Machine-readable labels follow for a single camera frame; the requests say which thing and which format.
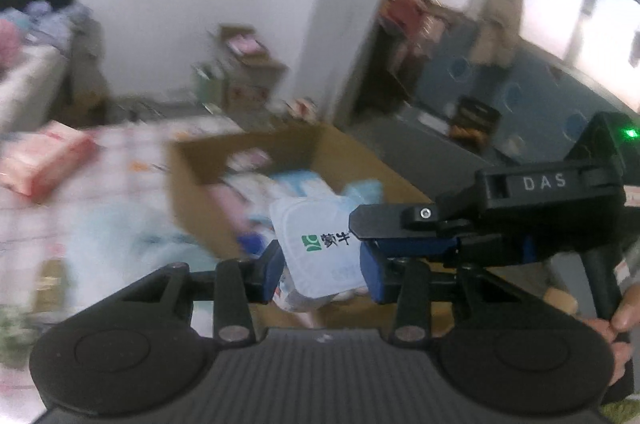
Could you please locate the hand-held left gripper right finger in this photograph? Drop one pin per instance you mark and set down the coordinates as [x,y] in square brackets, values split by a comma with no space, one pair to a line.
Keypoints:
[374,276]

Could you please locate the small cardboard boxes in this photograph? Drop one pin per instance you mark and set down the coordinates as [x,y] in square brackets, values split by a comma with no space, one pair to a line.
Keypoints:
[250,93]

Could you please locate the pile of blue clothes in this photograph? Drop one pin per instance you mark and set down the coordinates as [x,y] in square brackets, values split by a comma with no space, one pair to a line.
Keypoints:
[45,23]

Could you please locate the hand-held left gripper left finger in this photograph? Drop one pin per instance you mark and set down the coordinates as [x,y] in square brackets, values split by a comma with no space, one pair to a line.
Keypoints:
[270,271]

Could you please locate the white pouch with green logo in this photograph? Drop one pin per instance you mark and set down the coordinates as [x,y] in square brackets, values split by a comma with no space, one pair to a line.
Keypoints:
[320,254]

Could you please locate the large cardboard box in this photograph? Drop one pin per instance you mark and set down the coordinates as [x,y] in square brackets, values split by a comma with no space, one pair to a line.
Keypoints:
[195,194]

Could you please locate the person's right hand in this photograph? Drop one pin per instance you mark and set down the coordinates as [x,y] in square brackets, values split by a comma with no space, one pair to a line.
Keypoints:
[625,314]

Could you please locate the pink quilt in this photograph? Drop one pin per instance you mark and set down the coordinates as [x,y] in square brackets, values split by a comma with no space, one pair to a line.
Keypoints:
[7,43]

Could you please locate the white mesh cloth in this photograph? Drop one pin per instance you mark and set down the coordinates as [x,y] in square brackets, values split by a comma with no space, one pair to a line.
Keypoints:
[150,244]

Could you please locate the black bag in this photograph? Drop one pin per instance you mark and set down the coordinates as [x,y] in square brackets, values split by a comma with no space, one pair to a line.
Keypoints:
[475,118]

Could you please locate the hanging beige coat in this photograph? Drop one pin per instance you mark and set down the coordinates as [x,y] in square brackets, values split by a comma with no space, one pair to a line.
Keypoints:
[500,3]

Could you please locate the blue dotted panel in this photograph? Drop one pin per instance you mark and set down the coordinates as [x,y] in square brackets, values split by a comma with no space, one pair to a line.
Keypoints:
[540,93]

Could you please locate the cluttered shelf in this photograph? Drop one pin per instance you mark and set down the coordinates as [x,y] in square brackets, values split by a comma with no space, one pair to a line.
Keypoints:
[420,18]

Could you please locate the pink plaid mat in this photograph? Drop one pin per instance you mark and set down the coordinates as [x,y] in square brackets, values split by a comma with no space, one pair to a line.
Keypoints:
[120,174]

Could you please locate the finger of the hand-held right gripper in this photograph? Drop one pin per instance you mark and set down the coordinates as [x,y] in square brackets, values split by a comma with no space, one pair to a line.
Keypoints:
[390,221]
[529,249]

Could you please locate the red wipes packet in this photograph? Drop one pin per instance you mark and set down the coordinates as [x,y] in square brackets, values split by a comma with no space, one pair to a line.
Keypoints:
[45,163]

